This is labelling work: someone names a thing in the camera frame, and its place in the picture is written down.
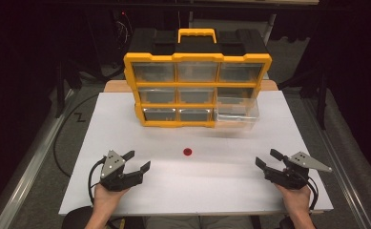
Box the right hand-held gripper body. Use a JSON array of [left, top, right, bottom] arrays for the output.
[[263, 151, 333, 191]]

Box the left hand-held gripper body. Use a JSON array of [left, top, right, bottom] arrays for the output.
[[98, 149, 144, 193]]

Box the clear plastic drawer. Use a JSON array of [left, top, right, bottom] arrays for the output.
[[214, 96, 260, 130]]

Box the yellow black organizer cabinet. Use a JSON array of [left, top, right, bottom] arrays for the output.
[[123, 28, 273, 129]]

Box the person's left hand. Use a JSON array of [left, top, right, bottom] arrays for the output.
[[92, 183, 130, 213]]

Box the person's right hand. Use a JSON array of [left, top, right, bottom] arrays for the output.
[[275, 183, 312, 214]]

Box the black round stool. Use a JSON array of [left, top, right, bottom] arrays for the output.
[[61, 205, 95, 229]]

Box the black metal stand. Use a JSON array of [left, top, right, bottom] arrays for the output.
[[280, 69, 331, 131], [53, 59, 83, 119]]

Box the group of clear drawers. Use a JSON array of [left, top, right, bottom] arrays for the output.
[[132, 61, 265, 122]]

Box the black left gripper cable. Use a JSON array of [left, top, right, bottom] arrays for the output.
[[88, 156, 107, 204]]

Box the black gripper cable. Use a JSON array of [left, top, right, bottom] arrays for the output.
[[306, 176, 319, 211], [88, 156, 107, 204]]

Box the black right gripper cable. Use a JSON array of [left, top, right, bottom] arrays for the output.
[[306, 176, 319, 211]]

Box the metal floor rail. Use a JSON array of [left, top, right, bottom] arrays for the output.
[[302, 94, 371, 229], [0, 89, 76, 229]]

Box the black floor cable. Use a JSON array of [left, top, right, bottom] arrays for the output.
[[52, 94, 100, 179]]

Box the bundle of thin wires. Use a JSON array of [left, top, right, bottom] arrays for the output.
[[113, 9, 134, 50]]

